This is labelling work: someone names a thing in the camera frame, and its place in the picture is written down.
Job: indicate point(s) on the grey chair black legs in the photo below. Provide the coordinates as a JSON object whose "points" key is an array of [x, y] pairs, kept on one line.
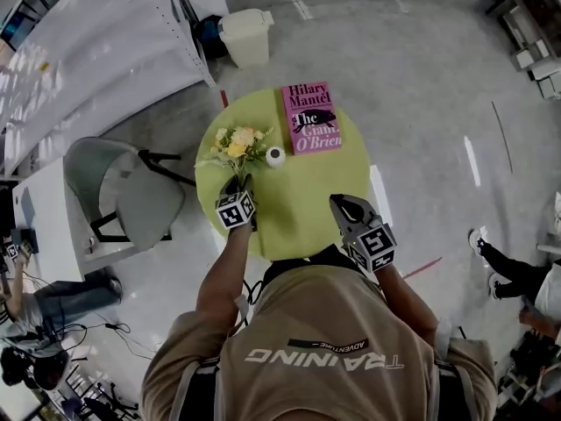
{"points": [[144, 204]]}

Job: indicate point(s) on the pink book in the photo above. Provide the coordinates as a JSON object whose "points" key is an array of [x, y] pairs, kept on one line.
{"points": [[311, 138]]}

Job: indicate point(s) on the small white vase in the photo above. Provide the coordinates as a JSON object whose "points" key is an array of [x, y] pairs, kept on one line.
{"points": [[276, 161]]}

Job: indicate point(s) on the low media cabinet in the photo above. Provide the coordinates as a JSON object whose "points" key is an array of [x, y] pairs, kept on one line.
{"points": [[534, 37]]}

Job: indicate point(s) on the cream lidded bin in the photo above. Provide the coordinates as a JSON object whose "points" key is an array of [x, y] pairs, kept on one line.
{"points": [[245, 37]]}

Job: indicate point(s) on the round green-clothed table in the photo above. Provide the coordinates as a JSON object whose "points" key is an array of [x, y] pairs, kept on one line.
{"points": [[307, 182]]}

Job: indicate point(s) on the person's left forearm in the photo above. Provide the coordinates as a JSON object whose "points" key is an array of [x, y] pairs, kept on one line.
{"points": [[223, 270]]}

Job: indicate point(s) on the white metal shelving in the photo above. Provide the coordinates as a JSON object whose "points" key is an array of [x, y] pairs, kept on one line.
{"points": [[109, 51]]}

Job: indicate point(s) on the black box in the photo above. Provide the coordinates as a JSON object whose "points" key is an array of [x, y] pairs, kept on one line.
{"points": [[24, 239]]}

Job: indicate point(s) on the person's beige shirt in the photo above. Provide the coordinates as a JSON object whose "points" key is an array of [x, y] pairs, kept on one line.
{"points": [[324, 314]]}

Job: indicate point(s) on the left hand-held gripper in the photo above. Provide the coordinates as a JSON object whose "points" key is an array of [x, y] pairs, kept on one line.
{"points": [[234, 211]]}

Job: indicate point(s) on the white desk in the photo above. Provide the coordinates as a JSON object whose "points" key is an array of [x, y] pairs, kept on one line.
{"points": [[52, 217]]}

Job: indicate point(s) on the person's right forearm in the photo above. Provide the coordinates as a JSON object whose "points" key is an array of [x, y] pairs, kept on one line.
{"points": [[403, 296]]}

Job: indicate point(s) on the grey notebook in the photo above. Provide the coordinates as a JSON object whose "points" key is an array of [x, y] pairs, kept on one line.
{"points": [[27, 206]]}

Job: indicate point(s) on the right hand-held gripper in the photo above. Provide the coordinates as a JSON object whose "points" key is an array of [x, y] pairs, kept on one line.
{"points": [[372, 244]]}

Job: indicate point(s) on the black office chair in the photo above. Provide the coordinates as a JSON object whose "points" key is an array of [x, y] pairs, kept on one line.
{"points": [[101, 404]]}

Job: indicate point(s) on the yellow white flowers bunch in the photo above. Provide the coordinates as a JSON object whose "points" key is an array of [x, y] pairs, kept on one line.
{"points": [[239, 140]]}

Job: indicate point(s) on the black bag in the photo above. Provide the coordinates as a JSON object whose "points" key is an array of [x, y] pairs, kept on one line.
{"points": [[210, 37]]}

